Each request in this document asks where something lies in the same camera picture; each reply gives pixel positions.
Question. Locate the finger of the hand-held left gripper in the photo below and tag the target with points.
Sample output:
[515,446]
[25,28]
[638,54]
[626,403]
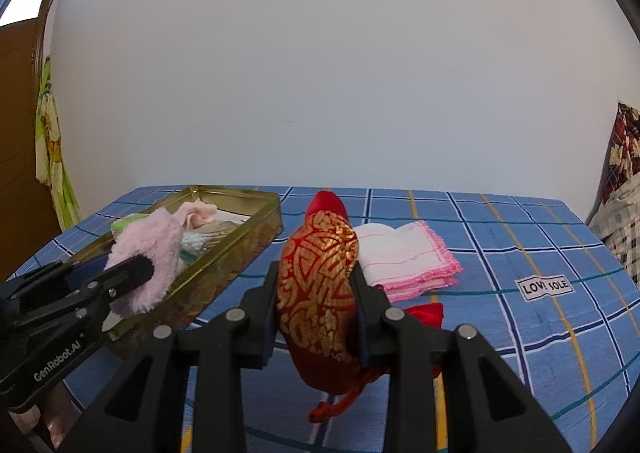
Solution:
[85,273]
[125,278]

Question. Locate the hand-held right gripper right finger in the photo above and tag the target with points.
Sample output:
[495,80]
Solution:
[372,328]

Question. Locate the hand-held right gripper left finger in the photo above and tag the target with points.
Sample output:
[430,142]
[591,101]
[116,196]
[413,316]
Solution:
[255,328]

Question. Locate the pink fluffy plush item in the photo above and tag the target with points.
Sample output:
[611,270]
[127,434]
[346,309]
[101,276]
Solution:
[150,253]

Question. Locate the gold tin box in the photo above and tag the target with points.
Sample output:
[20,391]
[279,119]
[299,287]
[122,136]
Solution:
[225,263]

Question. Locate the red gold brocade pouch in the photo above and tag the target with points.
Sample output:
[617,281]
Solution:
[317,273]

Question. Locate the pale pink soft cloth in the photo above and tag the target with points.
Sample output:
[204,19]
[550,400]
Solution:
[197,214]

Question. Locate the green packet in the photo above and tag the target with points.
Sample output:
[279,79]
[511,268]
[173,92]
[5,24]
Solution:
[127,225]

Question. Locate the small red satin pouch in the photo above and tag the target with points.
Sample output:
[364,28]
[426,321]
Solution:
[425,315]

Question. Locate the pink-edged white handkerchief stack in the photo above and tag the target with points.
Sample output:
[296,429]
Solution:
[405,253]

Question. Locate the pale green striped cloth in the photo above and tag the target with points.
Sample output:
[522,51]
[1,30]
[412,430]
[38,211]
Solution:
[205,238]

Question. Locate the green floral hanging cloth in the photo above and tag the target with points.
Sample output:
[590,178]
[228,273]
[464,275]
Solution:
[52,158]

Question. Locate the blue plaid bed sheet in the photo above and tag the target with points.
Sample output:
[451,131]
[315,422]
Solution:
[525,358]

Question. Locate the brown wooden door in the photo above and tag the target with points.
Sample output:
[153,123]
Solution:
[17,133]

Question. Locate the white sheet label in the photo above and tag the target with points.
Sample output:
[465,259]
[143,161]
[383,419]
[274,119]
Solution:
[544,288]

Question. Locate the black white checked cloth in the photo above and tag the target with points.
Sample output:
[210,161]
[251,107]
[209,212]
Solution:
[620,228]

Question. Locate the dark red patterned quilt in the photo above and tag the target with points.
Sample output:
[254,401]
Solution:
[622,148]

